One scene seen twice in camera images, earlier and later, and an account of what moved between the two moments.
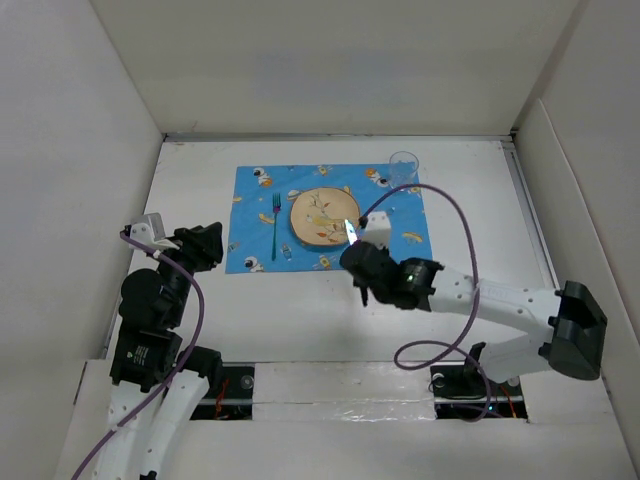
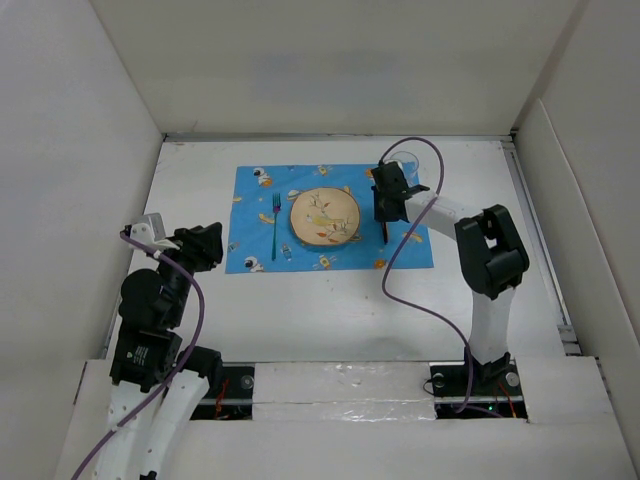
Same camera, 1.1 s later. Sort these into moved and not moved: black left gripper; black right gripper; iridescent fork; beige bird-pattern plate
Moved: black right gripper
Not moved: black left gripper; iridescent fork; beige bird-pattern plate
